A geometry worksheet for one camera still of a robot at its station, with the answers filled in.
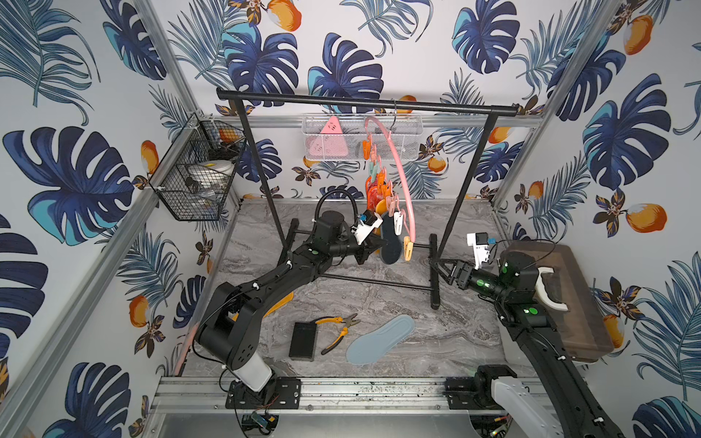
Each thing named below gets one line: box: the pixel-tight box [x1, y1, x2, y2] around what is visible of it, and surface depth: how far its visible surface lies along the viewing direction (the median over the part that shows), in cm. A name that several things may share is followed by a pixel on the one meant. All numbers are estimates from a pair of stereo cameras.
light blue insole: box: [345, 313, 416, 365], surface depth 86 cm
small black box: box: [288, 322, 317, 362], surface depth 82 cm
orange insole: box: [375, 198, 388, 216], surface depth 73 cm
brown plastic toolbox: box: [500, 240, 615, 364], surface depth 75 cm
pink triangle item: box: [309, 115, 349, 158], surface depth 92 cm
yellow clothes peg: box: [403, 235, 414, 262], surface depth 64 cm
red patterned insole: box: [365, 174, 384, 212], surface depth 79 cm
